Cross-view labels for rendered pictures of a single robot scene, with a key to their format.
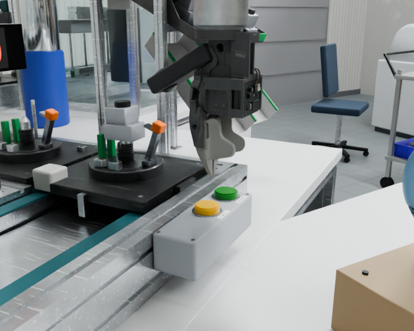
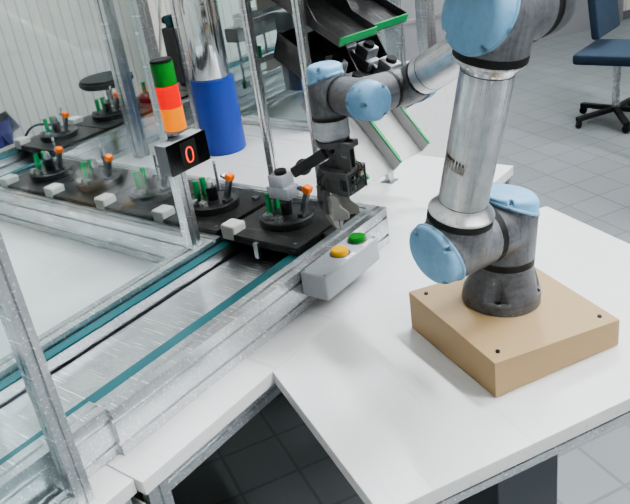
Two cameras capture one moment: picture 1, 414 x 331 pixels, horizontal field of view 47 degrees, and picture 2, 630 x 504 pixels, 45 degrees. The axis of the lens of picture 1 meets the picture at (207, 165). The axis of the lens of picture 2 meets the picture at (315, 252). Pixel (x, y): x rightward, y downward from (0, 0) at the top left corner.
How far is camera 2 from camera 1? 0.98 m
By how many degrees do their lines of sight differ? 16
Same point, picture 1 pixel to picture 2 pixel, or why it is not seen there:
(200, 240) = (329, 275)
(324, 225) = not seen: hidden behind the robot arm
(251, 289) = (370, 305)
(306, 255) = (420, 280)
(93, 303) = (264, 314)
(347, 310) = (416, 316)
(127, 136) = (285, 196)
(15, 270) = (218, 297)
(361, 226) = not seen: hidden behind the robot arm
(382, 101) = not seen: outside the picture
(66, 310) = (249, 319)
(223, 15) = (329, 135)
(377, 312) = (426, 316)
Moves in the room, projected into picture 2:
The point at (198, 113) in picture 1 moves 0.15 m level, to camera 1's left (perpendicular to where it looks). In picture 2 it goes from (322, 194) to (254, 198)
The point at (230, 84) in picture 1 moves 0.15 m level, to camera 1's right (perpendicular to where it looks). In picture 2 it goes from (339, 176) to (412, 172)
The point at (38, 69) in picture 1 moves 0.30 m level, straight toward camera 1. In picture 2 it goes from (210, 98) to (214, 122)
